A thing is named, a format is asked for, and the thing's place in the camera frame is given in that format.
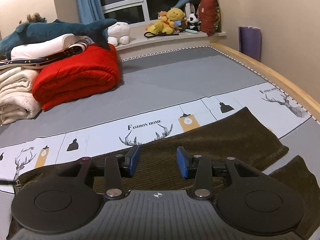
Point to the printed grey bed sheet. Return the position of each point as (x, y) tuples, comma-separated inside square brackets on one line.
[(160, 95)]

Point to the navy patterned folded cloth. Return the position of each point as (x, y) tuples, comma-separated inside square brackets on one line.
[(75, 49)]

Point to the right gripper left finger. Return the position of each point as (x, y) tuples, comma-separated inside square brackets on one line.
[(117, 167)]

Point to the wooden bed frame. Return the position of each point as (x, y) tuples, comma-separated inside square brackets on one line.
[(294, 91)]

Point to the brown reindeer plush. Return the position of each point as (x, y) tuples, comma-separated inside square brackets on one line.
[(36, 17)]

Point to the red cushion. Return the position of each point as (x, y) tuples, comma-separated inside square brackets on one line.
[(209, 15)]

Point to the blue curtain left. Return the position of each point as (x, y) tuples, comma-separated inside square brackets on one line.
[(89, 11)]

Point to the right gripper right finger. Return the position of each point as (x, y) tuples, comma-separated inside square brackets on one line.
[(199, 168)]

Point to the brown corduroy pants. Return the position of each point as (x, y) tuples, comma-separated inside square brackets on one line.
[(66, 201)]

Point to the white framed window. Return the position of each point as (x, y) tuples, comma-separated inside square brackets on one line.
[(130, 0)]

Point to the blue shark plush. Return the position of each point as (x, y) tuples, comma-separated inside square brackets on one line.
[(31, 33)]

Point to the cream folded blanket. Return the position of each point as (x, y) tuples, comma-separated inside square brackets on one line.
[(17, 101)]

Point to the yellow bear plush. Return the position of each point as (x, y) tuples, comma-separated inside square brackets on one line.
[(168, 23)]

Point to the red folded blanket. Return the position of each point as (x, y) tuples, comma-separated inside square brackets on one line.
[(94, 71)]

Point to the white plush toy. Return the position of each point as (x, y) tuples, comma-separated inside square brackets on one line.
[(118, 33)]

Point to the panda plush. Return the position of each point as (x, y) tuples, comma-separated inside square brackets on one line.
[(193, 22)]

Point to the white folded pillow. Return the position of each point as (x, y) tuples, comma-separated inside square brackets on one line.
[(47, 48)]

